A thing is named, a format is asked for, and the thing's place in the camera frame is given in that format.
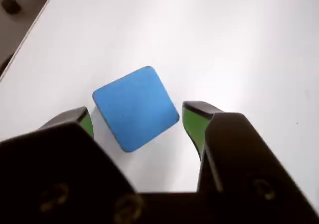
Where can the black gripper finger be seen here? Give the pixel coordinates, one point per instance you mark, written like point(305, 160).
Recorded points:
point(54, 174)
point(249, 171)

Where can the blue lego block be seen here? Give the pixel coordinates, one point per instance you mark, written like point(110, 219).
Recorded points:
point(135, 108)

